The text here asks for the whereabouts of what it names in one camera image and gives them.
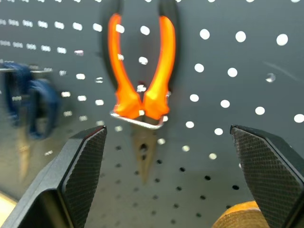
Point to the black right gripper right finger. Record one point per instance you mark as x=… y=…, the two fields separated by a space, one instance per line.
x=266 y=171

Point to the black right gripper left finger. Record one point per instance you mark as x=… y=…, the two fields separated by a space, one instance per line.
x=80 y=175

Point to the yellow brown tape roll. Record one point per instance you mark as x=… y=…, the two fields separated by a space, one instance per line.
x=240 y=215

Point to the grey metal pegboard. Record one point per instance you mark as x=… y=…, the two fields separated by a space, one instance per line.
x=225 y=95

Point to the silver straight pegboard peg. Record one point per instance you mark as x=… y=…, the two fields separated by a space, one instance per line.
x=40 y=70

